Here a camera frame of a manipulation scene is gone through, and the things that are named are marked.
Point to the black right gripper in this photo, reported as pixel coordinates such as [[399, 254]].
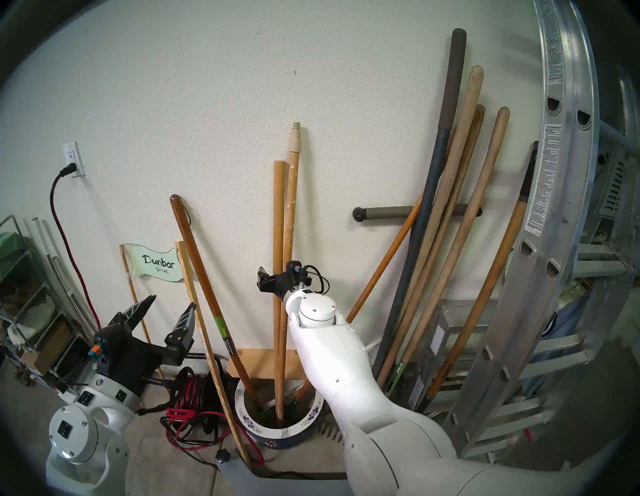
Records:
[[287, 286]]

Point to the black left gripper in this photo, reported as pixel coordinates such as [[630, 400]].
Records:
[[130, 355]]

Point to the plain wooden pole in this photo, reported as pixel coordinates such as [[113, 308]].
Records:
[[278, 215]]

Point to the paint-speckled pole with threaded tip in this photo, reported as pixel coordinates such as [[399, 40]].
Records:
[[291, 200]]

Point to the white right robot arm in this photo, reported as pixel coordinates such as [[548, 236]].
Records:
[[350, 370]]

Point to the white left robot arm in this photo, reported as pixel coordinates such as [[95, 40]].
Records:
[[75, 435]]

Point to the floral ceramic pot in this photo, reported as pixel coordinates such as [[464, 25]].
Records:
[[280, 437]]

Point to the thin wooden stake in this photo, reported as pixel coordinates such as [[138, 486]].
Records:
[[131, 285]]

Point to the Dunbar Drive paper sign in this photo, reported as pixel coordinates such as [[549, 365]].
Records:
[[160, 262]]

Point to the wooden board with screws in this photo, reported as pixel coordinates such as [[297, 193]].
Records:
[[255, 365]]

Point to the bundle of metal strips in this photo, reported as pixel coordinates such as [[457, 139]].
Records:
[[65, 285]]

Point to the cardboard box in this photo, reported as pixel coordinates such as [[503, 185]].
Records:
[[47, 347]]

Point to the white pipe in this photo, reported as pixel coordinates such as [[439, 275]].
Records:
[[372, 346]]

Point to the green rake head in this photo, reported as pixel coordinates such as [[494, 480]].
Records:
[[267, 416]]

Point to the grey bar with black cap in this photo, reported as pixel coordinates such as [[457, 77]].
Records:
[[385, 213]]

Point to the black star knob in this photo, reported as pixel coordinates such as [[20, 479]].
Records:
[[223, 455]]

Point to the green cloth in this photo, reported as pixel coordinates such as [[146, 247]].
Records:
[[12, 247]]

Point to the metal rake tines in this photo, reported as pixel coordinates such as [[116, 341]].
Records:
[[331, 432]]

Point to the grey folded metal stool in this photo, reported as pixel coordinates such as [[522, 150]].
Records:
[[450, 325]]

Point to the aluminium ladder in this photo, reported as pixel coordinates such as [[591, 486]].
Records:
[[545, 200]]

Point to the blue cloth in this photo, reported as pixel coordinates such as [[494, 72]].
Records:
[[565, 340]]

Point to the white vented appliance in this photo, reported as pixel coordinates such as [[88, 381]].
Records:
[[612, 185]]

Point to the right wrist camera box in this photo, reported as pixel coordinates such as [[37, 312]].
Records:
[[296, 268]]

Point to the white wall outlet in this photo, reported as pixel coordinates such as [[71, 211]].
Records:
[[72, 152]]

